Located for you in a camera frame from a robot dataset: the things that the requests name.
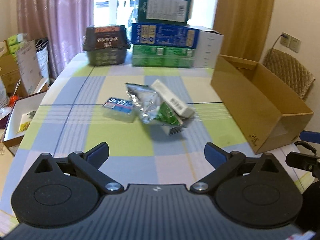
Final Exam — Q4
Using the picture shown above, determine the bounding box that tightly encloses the white medicine box with barcode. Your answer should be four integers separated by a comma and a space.
151, 79, 195, 119

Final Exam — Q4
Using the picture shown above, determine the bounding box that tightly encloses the green medicine box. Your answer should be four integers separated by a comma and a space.
161, 119, 191, 136

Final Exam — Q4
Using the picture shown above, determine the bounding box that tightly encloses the blue floss pick box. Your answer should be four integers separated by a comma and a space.
102, 97, 136, 123

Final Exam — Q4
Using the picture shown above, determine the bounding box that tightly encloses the silver green foil bag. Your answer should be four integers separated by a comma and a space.
125, 82, 185, 126

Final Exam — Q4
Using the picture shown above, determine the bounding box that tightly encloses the brown cardboard box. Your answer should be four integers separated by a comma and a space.
210, 55, 313, 154

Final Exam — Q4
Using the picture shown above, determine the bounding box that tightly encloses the open white shallow box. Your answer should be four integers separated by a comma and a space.
3, 92, 46, 148

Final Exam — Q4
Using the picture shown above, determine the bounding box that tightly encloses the black Hongli food container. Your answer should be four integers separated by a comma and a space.
83, 25, 131, 67

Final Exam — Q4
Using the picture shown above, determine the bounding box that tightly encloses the tall white box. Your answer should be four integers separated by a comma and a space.
193, 26, 223, 69

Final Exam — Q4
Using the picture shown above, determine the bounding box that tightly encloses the brown cardboard hang packaging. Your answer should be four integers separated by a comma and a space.
0, 41, 21, 96

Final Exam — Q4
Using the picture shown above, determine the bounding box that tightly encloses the green wrapped tissue pack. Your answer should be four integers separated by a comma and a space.
132, 45, 195, 68

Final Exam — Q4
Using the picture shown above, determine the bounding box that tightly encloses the white paper envelope bag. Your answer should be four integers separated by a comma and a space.
16, 41, 42, 95

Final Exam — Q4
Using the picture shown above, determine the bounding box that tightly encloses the blue carton box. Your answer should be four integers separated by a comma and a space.
131, 23, 200, 49

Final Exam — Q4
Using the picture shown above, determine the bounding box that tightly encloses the brown curtain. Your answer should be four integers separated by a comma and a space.
213, 0, 274, 61

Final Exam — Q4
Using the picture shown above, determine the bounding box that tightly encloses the pink curtain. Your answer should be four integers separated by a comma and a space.
17, 0, 94, 78

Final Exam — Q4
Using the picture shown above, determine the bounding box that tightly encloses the dark green carton box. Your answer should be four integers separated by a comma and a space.
137, 0, 191, 26

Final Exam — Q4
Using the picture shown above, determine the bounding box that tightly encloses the wall power socket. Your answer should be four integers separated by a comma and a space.
280, 33, 291, 47

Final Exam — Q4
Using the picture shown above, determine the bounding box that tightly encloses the black power cord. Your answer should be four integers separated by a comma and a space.
271, 34, 284, 51

